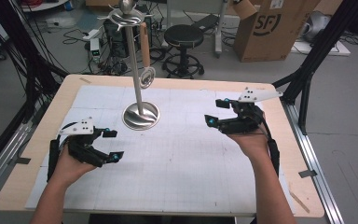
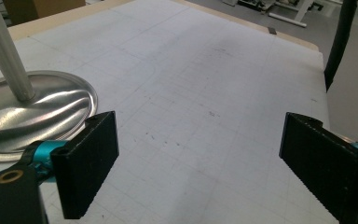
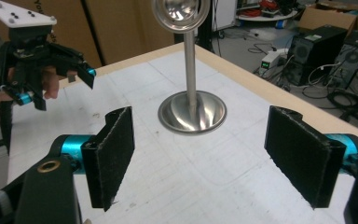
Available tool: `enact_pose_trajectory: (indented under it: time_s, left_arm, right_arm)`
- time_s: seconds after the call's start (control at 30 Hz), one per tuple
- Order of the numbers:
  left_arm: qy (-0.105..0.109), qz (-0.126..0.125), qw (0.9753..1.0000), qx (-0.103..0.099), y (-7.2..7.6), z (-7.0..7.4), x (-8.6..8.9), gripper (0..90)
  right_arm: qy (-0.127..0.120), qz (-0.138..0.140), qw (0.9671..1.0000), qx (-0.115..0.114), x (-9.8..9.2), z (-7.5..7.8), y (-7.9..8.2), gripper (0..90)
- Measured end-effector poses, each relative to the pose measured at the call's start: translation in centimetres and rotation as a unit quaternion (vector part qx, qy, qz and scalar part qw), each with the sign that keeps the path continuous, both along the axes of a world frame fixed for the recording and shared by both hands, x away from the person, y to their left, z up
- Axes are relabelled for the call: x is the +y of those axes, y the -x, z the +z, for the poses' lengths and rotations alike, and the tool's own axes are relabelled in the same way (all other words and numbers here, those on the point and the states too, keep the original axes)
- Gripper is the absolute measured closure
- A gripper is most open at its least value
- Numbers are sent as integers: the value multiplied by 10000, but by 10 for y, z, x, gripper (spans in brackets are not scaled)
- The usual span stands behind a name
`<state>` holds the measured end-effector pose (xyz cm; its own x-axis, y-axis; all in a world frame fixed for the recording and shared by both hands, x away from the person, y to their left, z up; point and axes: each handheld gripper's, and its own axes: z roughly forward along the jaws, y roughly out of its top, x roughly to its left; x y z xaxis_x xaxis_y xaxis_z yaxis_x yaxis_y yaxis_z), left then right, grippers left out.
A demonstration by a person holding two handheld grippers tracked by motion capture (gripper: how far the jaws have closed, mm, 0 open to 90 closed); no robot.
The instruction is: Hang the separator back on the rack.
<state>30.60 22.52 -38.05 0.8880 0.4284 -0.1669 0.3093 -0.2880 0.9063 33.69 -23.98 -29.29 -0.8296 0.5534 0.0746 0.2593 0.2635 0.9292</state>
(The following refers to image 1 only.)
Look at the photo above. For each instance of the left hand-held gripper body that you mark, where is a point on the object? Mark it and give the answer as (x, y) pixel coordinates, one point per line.
(84, 149)

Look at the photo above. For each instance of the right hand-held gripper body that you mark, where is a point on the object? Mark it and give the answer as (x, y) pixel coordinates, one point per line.
(245, 121)

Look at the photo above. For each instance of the metal utensil stand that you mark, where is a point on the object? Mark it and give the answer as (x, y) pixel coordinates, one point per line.
(140, 115)

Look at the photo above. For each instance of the person's left hand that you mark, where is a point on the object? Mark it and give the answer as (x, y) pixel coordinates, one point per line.
(71, 169)

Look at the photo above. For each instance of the person's right hand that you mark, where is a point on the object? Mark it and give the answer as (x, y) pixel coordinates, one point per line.
(253, 144)

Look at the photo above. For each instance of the white grid mat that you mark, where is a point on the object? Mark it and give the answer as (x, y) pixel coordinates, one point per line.
(183, 155)

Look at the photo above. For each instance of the black tape piece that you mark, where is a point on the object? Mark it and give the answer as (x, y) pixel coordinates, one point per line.
(23, 160)
(307, 173)

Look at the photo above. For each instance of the black round stool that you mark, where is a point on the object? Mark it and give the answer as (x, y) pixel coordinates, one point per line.
(183, 35)

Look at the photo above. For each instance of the black flat device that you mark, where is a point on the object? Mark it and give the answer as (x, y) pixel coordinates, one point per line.
(206, 21)

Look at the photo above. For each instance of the brown cardboard box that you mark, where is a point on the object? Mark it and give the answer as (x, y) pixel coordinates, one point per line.
(270, 34)

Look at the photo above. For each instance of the white bench power supply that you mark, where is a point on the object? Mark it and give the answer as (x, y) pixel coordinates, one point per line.
(95, 48)

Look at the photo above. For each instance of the black computer tower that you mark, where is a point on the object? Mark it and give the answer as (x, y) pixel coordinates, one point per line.
(118, 40)

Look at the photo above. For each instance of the thin wooden stick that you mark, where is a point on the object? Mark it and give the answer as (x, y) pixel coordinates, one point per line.
(300, 202)

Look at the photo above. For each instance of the white power strip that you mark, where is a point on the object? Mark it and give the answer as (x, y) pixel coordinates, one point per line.
(91, 34)

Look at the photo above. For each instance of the white flat board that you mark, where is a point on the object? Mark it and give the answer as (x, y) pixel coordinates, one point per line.
(338, 49)

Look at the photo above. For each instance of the grey round appliance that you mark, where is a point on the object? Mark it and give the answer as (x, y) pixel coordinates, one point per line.
(318, 25)

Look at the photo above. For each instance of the aluminium rail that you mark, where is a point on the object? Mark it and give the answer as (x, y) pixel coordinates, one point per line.
(313, 168)
(3, 161)

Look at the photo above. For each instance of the black metal frame post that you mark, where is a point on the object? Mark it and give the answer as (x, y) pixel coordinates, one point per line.
(28, 71)
(317, 49)

